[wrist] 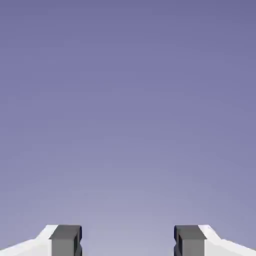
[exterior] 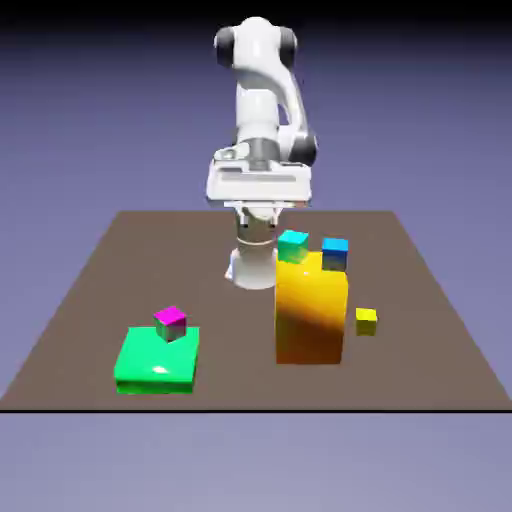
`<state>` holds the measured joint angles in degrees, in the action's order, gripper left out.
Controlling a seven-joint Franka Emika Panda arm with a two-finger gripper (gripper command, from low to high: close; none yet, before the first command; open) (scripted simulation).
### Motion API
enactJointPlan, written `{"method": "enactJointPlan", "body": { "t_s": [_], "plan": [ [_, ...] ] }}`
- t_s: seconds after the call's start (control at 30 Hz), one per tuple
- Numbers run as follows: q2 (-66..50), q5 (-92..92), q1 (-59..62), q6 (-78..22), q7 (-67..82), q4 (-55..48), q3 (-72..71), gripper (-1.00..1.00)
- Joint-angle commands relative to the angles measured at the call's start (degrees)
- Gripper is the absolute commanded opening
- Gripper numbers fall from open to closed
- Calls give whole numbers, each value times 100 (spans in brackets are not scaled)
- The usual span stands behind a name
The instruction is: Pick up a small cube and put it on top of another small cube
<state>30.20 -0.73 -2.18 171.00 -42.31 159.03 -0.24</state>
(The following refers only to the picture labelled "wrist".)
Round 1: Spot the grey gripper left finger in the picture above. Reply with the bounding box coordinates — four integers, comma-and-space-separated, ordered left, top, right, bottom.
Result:
0, 224, 83, 256

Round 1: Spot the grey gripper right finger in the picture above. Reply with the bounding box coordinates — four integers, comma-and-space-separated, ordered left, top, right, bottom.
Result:
173, 224, 256, 256

